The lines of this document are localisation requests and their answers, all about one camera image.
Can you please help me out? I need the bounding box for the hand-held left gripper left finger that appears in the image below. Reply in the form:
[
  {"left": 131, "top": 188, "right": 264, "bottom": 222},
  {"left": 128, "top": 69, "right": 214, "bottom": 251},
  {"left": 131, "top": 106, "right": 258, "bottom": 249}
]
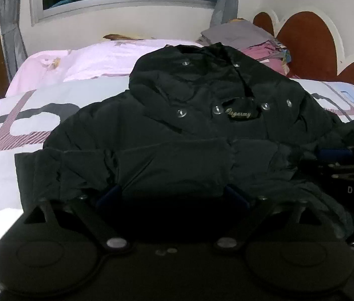
[{"left": 23, "top": 186, "right": 134, "bottom": 256}]

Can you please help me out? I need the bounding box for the grey curtain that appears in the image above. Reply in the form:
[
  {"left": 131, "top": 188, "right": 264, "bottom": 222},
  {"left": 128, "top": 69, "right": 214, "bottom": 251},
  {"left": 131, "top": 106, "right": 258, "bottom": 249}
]
[
  {"left": 0, "top": 0, "right": 28, "bottom": 84},
  {"left": 210, "top": 0, "right": 240, "bottom": 29}
]

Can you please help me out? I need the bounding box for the yellow printed pillow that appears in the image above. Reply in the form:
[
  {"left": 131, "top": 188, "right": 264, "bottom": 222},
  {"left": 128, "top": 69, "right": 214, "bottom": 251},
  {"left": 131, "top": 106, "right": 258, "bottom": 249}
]
[{"left": 103, "top": 34, "right": 144, "bottom": 42}]

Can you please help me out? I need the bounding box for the pink quilt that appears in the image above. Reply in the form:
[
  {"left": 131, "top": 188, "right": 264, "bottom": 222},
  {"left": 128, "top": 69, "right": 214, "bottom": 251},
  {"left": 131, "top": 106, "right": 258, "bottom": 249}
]
[{"left": 6, "top": 39, "right": 203, "bottom": 98}]

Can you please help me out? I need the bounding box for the brown and white headboard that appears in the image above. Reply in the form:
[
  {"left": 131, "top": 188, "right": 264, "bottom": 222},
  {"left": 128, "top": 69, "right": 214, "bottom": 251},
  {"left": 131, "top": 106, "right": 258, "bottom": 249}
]
[{"left": 252, "top": 5, "right": 354, "bottom": 101}]

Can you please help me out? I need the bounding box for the black puffer jacket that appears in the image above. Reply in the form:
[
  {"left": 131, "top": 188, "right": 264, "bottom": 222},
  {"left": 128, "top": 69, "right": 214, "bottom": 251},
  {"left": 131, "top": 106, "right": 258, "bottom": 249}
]
[{"left": 14, "top": 42, "right": 354, "bottom": 242}]

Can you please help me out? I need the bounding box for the colourful printed cloth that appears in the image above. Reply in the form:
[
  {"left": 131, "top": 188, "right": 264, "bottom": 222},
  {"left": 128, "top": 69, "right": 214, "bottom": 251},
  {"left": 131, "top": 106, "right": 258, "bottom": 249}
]
[{"left": 276, "top": 39, "right": 293, "bottom": 68}]

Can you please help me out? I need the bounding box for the folded grey cloth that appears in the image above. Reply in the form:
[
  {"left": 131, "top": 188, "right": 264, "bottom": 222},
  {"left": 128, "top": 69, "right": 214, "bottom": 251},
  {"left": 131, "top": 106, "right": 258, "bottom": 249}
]
[{"left": 197, "top": 19, "right": 275, "bottom": 49}]

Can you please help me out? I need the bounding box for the patterned pastel bedsheet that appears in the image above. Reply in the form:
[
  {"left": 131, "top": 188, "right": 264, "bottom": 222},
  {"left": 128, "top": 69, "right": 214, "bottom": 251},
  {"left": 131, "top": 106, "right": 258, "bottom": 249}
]
[{"left": 0, "top": 77, "right": 354, "bottom": 258}]

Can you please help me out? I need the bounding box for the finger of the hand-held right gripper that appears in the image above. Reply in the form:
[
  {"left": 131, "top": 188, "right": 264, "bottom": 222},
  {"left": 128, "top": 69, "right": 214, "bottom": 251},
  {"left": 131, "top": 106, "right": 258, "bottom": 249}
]
[
  {"left": 301, "top": 161, "right": 354, "bottom": 181},
  {"left": 318, "top": 146, "right": 354, "bottom": 164}
]

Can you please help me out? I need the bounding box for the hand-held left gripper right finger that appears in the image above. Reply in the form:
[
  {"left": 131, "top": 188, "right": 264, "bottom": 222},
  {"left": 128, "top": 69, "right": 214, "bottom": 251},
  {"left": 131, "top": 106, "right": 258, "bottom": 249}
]
[{"left": 213, "top": 184, "right": 325, "bottom": 256}]

